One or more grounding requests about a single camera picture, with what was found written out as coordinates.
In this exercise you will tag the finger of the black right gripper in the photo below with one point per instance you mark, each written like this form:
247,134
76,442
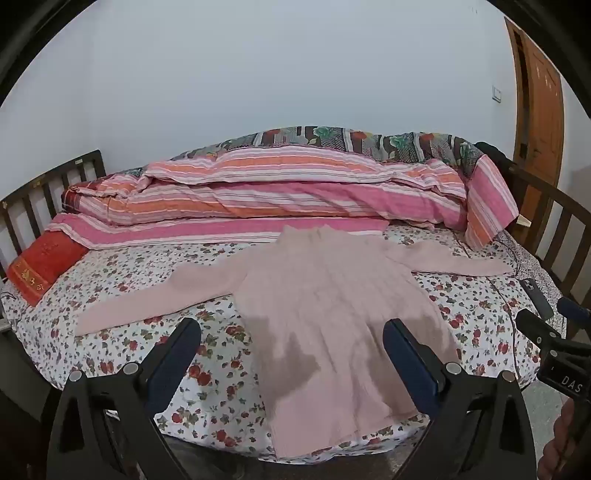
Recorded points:
573,311
535,329

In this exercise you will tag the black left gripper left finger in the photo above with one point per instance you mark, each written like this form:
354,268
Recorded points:
80,445

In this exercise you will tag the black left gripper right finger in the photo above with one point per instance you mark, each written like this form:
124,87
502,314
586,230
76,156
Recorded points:
478,426

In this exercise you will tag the pink knit sweater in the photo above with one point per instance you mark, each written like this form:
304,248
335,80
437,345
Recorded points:
315,303

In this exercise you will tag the person's right hand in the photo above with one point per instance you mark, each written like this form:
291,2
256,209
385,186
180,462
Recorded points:
557,451

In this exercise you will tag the black smartphone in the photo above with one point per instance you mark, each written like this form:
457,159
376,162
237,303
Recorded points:
538,299

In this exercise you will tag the white floral bed sheet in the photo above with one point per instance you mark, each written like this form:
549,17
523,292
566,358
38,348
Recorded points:
217,404

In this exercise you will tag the dark wooden footboard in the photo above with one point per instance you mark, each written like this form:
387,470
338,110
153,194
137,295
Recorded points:
553,214

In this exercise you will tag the red embroidered pillow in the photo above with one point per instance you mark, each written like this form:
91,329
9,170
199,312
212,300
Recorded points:
38,267

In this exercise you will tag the brown wooden door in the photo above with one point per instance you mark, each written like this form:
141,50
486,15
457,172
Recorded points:
539,136

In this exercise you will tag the dark patterned floral blanket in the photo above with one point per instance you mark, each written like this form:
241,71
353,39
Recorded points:
413,147

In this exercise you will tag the dark wooden headboard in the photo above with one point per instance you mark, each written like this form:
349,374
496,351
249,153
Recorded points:
26,211

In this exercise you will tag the pink orange striped quilt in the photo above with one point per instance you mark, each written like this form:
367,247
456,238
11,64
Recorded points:
251,194

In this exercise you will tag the white wall switch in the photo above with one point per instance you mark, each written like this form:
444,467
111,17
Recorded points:
496,94

